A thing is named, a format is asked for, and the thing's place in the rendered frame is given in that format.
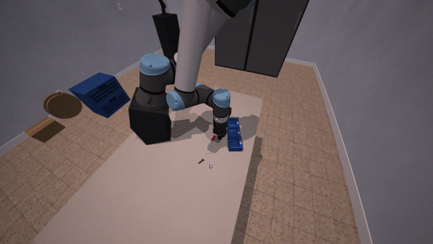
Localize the blue rack of bins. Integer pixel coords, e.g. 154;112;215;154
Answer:
227;118;243;152

